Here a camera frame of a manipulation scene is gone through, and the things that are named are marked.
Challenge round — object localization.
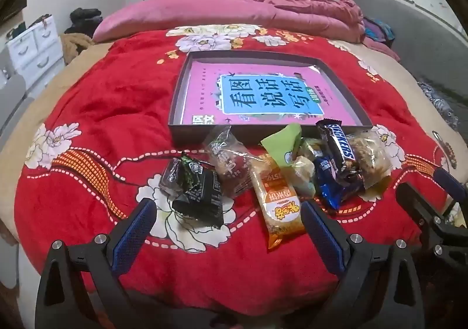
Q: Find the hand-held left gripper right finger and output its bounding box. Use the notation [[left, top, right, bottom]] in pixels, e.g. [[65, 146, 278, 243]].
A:
[[300, 200, 428, 329]]

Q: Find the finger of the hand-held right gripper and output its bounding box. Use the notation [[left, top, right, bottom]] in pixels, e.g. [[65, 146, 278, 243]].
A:
[[433, 167, 468, 213], [396, 182, 468, 260]]

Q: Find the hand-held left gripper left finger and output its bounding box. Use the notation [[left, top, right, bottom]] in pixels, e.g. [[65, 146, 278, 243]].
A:
[[35, 197, 158, 329]]

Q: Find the orange rice cracker packet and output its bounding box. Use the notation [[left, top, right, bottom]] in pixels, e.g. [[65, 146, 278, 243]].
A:
[[249, 154, 306, 251]]

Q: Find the blue cookie packet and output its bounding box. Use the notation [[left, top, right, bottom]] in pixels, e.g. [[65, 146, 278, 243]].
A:
[[314, 155, 366, 211]]

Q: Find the clear packet with crumbly cake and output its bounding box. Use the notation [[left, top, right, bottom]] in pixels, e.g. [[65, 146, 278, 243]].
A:
[[345, 130, 393, 191]]

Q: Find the black snack packet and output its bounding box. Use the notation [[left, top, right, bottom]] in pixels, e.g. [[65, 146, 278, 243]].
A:
[[159, 154, 224, 230]]

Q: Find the yellow long snack packet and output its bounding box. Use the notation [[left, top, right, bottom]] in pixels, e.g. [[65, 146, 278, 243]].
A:
[[300, 137, 330, 161]]

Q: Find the brown chocolate bar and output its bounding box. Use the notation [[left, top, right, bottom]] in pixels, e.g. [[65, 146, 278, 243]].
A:
[[316, 120, 362, 187]]

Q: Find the green candy packet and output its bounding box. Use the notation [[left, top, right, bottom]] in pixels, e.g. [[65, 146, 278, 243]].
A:
[[260, 123, 316, 200]]

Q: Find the clear packet with round snack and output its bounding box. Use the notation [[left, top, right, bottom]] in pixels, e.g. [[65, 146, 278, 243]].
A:
[[202, 125, 262, 198]]

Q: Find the grey shallow box tray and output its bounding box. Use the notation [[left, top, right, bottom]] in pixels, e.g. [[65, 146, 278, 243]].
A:
[[167, 51, 374, 145]]

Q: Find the brown beaded trinket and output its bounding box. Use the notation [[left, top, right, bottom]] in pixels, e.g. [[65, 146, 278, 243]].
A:
[[432, 130, 457, 169]]

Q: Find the black white patterned cloth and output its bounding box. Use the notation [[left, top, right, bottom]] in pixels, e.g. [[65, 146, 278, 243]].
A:
[[417, 80, 459, 128]]

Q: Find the red floral blanket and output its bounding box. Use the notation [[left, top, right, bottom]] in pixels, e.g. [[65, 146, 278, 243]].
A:
[[15, 24, 468, 315]]

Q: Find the pink book with blue label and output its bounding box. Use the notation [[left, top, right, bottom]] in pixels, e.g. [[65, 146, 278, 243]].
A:
[[181, 61, 361, 127]]

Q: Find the grey foam mat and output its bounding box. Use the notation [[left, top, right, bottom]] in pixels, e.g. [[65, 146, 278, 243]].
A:
[[347, 0, 468, 103]]

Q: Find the colourful striped cloth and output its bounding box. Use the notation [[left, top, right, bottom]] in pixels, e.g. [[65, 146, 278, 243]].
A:
[[364, 18, 395, 48]]

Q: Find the beige bed sheet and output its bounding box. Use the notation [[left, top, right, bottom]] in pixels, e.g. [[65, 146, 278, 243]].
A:
[[0, 38, 468, 242]]

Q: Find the grey padded panel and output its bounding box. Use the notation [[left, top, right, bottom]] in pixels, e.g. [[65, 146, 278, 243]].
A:
[[0, 58, 28, 132]]

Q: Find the brown fuzzy blanket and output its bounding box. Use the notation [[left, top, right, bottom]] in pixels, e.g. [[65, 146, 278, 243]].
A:
[[60, 33, 96, 64]]

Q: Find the white drawer cabinet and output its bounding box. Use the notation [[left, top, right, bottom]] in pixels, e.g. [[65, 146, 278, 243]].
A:
[[6, 15, 64, 75]]

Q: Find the dark clothes pile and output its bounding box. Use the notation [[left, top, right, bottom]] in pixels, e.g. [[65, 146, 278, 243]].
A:
[[69, 7, 103, 39]]

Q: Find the pink quilt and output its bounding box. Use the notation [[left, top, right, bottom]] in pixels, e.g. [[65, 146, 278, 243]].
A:
[[92, 0, 278, 42], [227, 0, 366, 44]]

